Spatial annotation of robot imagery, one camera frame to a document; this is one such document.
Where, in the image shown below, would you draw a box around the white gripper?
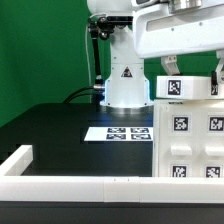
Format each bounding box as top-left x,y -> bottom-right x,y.
133,0 -> 224,95

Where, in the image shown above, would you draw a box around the white cabinet top block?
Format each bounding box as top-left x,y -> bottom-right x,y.
156,76 -> 224,100

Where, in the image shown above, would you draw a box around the white cabinet door panel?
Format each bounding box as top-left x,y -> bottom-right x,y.
202,103 -> 224,178
159,104 -> 202,178

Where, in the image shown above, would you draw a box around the white cabinet body box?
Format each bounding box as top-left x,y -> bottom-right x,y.
153,100 -> 224,178

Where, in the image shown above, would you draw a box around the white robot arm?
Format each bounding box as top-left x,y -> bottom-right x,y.
87,0 -> 224,109

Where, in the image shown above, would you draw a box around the white marker sheet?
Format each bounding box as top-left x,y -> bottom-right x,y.
84,127 -> 153,142

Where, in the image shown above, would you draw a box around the white table border fence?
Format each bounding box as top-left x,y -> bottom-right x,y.
0,145 -> 224,204

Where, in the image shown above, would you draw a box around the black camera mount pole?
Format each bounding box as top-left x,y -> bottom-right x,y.
88,18 -> 104,88

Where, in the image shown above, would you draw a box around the black base cables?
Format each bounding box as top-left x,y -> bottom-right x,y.
63,87 -> 101,104

